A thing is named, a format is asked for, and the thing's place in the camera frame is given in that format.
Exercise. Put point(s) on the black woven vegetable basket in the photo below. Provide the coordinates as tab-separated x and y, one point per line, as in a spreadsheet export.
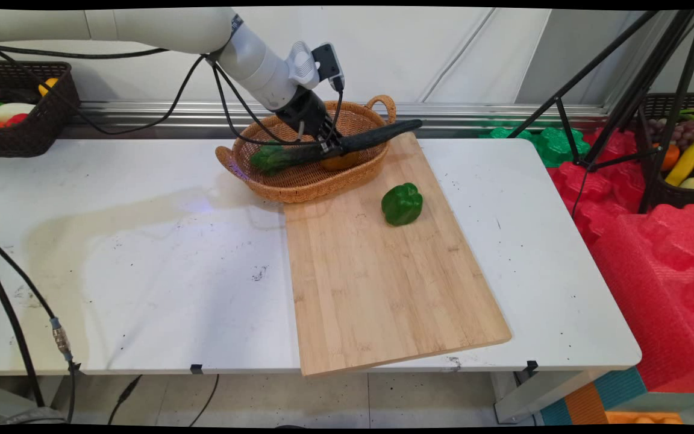
34	135

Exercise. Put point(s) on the small orange toy fruit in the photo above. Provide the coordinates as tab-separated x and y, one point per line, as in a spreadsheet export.
670	158

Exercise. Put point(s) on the red foam mat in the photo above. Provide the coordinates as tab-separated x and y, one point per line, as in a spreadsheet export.
654	289

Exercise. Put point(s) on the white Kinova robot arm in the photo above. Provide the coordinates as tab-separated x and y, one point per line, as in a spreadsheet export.
172	30

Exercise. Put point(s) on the bamboo cutting board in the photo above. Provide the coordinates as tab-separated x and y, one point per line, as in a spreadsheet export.
383	283

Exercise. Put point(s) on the purple toy grapes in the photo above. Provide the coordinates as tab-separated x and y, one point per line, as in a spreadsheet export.
678	134

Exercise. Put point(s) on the black woven fruit basket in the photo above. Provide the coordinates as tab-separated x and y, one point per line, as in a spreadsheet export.
678	196

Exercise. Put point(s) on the teal and orange floor mat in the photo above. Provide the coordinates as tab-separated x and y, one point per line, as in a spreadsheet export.
612	398

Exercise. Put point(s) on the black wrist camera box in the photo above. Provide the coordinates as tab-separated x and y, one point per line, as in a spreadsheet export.
328	63

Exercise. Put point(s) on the white toy vegetable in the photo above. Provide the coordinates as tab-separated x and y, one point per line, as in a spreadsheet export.
14	111

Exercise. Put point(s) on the black tripod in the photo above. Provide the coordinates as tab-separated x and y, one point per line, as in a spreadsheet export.
630	90

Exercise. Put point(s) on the long dark eggplant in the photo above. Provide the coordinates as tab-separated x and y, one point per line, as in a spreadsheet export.
377	135

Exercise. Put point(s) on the black table edge clip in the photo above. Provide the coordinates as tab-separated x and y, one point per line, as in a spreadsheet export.
531	365
196	368

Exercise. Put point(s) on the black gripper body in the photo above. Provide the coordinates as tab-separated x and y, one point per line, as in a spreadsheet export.
303	111

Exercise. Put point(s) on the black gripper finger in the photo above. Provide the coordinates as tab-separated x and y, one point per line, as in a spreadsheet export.
334	134
323	144

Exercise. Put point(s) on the white table leg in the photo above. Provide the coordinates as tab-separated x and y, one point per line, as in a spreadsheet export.
540	395

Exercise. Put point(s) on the metal wall rail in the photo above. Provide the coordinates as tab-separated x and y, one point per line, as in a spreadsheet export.
443	111

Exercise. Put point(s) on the yellow toy banana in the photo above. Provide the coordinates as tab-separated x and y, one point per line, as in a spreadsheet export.
684	163

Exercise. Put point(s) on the green bell pepper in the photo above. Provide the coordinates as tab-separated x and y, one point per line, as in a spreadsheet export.
402	205

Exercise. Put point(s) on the yellow toy vegetable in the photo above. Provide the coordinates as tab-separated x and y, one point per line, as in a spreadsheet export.
47	85

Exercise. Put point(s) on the red toy vegetable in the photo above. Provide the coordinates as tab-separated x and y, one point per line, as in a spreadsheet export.
17	119

